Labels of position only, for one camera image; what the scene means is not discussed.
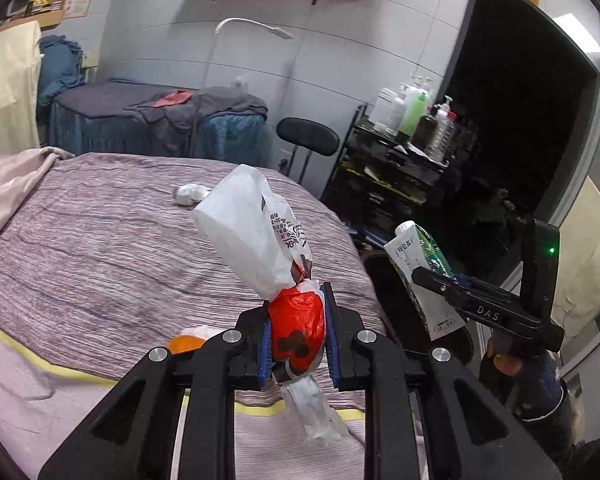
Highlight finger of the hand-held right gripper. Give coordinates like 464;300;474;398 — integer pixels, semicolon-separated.
450;272;512;302
411;265;482;312

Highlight red cloth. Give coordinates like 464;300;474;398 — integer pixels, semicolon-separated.
152;90;194;110

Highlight grey blanket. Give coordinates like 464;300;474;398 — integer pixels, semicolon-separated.
55;79;270;142

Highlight short white bottle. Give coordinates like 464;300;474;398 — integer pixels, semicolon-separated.
369;91;387;128

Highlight green and white carton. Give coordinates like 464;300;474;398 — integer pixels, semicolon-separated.
383;220;465;342

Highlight bed with striped purple cover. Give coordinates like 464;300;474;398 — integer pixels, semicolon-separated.
0;152;422;480

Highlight person's right forearm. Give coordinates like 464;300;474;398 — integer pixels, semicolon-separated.
515;352;600;480

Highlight brown pump bottle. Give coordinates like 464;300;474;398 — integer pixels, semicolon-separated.
413;106;439;149

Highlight cream towel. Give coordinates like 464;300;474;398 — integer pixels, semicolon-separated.
0;21;44;157

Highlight pink blanket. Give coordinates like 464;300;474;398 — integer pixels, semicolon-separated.
0;146;77;257

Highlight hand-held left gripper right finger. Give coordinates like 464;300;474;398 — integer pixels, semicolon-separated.
320;282;564;480

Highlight white floor lamp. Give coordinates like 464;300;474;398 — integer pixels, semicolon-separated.
195;17;295;132

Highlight white and red plastic bag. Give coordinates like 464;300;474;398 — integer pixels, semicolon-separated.
192;164;352;449

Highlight potted flowers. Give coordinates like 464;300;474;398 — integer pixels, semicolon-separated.
474;187;527;232

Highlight black stool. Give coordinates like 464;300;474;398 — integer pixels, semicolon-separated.
276;117;341;192

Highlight massage bed with blue cover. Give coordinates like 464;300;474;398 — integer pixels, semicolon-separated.
47;78;274;167

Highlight small white tissue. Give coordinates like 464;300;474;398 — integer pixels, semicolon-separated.
172;183;214;207

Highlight person's right hand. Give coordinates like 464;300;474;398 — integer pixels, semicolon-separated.
480;336;527;387

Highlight dark door frame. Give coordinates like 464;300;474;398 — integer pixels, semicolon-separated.
444;0;600;227

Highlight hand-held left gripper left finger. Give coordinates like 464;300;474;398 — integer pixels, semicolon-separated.
37;307;276;480

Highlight stack of small flat boxes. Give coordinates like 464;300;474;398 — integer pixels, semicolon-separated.
0;0;64;27

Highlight blue cloth pile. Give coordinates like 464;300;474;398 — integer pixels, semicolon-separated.
37;35;89;107

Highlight black trolley cart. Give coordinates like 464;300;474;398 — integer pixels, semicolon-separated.
322;104;462;262

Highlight large white pump bottle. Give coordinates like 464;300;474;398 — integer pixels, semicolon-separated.
380;87;407;133

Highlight orange round object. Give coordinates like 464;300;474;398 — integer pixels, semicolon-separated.
167;327;222;357

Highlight green bottle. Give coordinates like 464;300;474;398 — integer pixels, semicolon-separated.
399;89;429;137

